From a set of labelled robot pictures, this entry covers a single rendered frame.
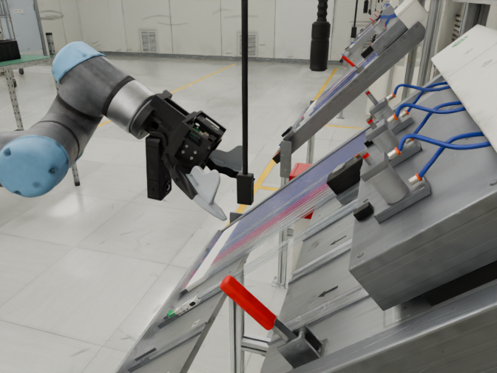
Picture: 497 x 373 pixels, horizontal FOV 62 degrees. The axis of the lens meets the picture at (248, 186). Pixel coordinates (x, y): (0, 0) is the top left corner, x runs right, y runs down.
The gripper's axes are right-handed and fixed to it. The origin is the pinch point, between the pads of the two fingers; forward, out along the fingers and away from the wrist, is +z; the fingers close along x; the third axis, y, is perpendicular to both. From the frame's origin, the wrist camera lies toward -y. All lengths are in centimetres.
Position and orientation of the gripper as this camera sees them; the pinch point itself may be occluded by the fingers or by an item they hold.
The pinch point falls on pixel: (239, 201)
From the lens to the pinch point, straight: 66.4
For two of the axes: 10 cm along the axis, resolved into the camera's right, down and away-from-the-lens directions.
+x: 2.9, -4.0, 8.7
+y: 5.3, -6.9, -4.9
